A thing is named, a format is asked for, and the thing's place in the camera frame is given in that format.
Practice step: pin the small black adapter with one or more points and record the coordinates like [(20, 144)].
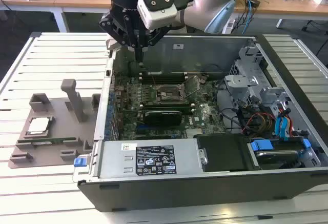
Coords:
[(255, 2)]

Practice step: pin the green RAM stick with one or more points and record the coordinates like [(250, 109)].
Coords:
[(51, 141), (169, 109)]

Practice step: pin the blue plastic clip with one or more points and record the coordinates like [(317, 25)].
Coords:
[(307, 143)]

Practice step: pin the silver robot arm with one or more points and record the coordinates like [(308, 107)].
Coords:
[(194, 11)]

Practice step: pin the black plastic shroud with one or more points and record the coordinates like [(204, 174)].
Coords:
[(223, 152)]

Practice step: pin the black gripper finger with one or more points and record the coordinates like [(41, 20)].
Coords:
[(153, 38), (119, 30)]

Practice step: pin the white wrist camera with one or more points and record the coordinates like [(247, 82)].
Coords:
[(159, 16)]

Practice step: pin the silver CPU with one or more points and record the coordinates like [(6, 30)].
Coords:
[(38, 125)]

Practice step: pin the grey parts rack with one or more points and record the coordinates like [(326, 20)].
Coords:
[(64, 131)]

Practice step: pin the silver chipset heatsink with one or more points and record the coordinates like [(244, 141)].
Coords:
[(194, 132)]

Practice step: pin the black graphics card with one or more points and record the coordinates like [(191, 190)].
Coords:
[(161, 119)]

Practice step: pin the green motherboard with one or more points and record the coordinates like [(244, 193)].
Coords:
[(205, 111)]

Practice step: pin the silver disk bay cage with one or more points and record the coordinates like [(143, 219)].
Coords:
[(238, 85)]

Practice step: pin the blue case latch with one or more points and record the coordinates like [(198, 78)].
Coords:
[(79, 163)]

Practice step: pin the dark disk drive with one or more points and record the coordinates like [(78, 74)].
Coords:
[(279, 155)]

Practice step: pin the black PC case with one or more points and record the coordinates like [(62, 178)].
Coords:
[(179, 195)]

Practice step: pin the silver power supply unit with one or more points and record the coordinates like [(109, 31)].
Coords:
[(115, 157)]

